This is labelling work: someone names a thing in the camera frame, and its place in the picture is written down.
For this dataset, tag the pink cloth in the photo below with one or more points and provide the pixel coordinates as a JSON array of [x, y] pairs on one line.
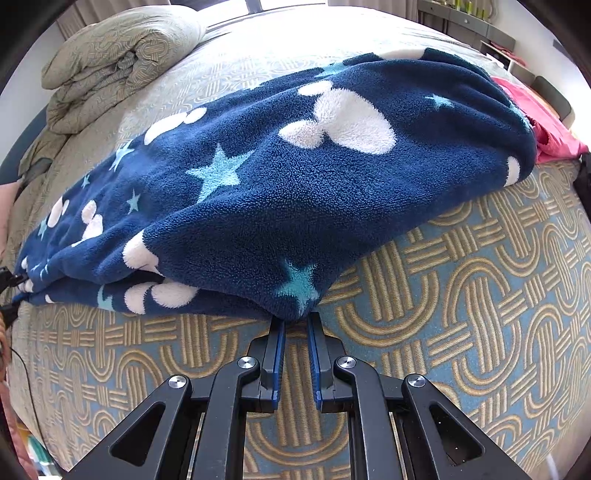
[[554, 134]]

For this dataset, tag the bed with patterned cover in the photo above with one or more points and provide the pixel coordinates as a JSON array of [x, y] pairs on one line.
[[461, 300]]

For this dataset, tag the pink pillow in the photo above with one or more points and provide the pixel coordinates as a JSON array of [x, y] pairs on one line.
[[8, 217]]

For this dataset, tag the small dark object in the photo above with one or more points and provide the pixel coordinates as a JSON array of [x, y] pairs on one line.
[[34, 168]]

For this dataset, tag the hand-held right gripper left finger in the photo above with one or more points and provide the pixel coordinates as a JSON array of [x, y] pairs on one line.
[[279, 364]]

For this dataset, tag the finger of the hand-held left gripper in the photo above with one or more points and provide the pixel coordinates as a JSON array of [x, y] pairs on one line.
[[8, 313], [11, 278]]

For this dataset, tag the dark blue headboard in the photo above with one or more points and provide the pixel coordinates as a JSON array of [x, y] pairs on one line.
[[18, 147]]

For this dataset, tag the navy star fleece blanket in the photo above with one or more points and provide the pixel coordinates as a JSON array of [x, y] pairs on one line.
[[277, 207]]

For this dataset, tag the folded patterned duvet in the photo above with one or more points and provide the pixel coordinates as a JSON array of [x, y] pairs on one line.
[[115, 55]]

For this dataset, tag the grey wall shelf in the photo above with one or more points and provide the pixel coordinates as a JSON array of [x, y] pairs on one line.
[[466, 23]]

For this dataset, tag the window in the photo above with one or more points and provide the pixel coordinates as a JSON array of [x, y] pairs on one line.
[[300, 11]]

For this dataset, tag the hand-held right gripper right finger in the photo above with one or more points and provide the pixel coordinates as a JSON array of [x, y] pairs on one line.
[[314, 364]]

